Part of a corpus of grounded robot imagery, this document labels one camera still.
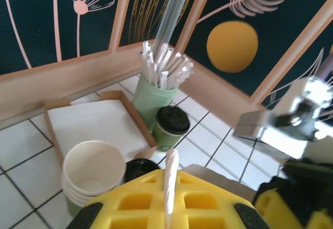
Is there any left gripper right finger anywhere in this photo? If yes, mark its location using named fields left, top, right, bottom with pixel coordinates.
left=253, top=181, right=333, bottom=229

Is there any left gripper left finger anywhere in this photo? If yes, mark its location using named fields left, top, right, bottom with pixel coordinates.
left=68, top=169, right=271, bottom=229

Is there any green paper coffee cup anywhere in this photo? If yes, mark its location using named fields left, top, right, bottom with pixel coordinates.
left=152, top=121, right=189, bottom=153

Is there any black plastic cup lid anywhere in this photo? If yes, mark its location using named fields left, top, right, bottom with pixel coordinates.
left=156, top=106, right=190, bottom=136

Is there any mint green straw holder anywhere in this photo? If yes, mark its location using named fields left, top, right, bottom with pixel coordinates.
left=132, top=72, right=180, bottom=132

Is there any stack of green paper cups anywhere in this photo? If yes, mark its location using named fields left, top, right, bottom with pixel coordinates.
left=61, top=140, right=125, bottom=217

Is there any white wrapped straw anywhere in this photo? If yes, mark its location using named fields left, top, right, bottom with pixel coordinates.
left=158, top=44, right=175, bottom=88
left=166, top=53, right=187, bottom=88
left=142, top=41, right=159, bottom=85
left=179, top=61, right=195, bottom=84
left=173, top=56, right=192, bottom=86

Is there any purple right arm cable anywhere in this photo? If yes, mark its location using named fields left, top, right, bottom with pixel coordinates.
left=318, top=54, right=333, bottom=82

